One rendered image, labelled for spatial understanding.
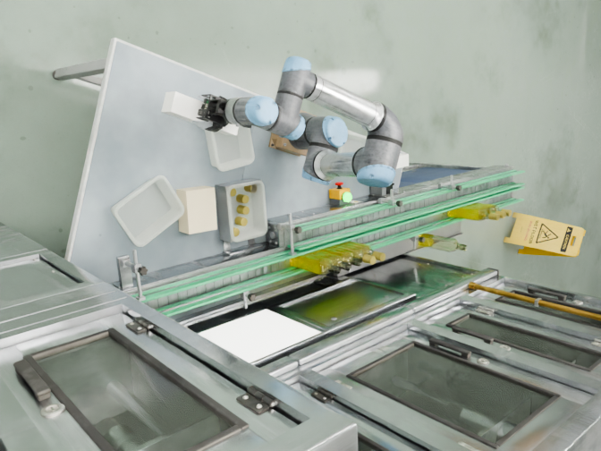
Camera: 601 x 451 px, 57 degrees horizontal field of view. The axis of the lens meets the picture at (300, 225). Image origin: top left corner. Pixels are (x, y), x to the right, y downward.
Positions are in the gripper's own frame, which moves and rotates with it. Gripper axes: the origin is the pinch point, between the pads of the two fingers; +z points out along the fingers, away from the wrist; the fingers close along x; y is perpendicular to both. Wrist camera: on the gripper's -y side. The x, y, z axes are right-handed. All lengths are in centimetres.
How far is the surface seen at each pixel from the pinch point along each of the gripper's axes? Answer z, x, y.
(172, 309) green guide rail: 16, 64, -14
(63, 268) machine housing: 6, 54, 29
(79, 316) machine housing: -35, 57, 37
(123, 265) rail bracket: 20, 52, 4
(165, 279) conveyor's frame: 21, 55, -12
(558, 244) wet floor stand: 63, -15, -402
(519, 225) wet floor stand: 99, -26, -396
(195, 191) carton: 25.8, 22.6, -18.3
